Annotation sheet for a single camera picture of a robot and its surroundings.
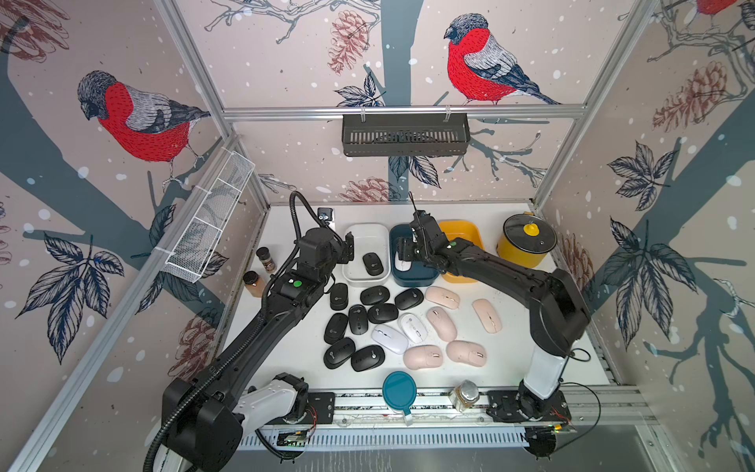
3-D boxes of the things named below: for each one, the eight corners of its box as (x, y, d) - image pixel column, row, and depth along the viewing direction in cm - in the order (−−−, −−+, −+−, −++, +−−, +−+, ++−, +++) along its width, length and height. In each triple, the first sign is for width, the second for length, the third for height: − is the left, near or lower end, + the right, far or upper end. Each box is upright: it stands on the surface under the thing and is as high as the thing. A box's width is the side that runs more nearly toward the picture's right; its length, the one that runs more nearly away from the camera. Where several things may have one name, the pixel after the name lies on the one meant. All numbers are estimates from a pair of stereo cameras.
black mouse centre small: (347, 334, 88) (346, 331, 86) (350, 307, 93) (349, 304, 91) (367, 334, 88) (367, 331, 86) (368, 307, 93) (368, 304, 91)
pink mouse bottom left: (403, 370, 81) (404, 367, 79) (403, 348, 85) (403, 345, 83) (442, 370, 81) (443, 367, 79) (439, 348, 85) (441, 345, 83)
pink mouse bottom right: (445, 358, 83) (447, 355, 81) (447, 340, 87) (449, 336, 84) (483, 368, 82) (485, 365, 79) (483, 349, 85) (486, 346, 82)
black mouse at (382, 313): (368, 323, 90) (367, 320, 88) (368, 306, 93) (368, 303, 91) (398, 323, 90) (398, 320, 88) (398, 306, 93) (398, 303, 91)
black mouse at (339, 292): (329, 310, 93) (328, 307, 91) (332, 285, 99) (331, 282, 97) (347, 310, 93) (346, 307, 91) (349, 285, 99) (348, 282, 97)
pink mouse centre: (442, 345, 86) (443, 343, 84) (424, 313, 92) (425, 310, 90) (459, 337, 87) (460, 335, 85) (440, 306, 93) (441, 302, 92)
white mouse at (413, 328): (418, 348, 85) (419, 345, 83) (395, 322, 90) (395, 319, 88) (429, 337, 87) (430, 334, 85) (407, 312, 92) (407, 309, 90)
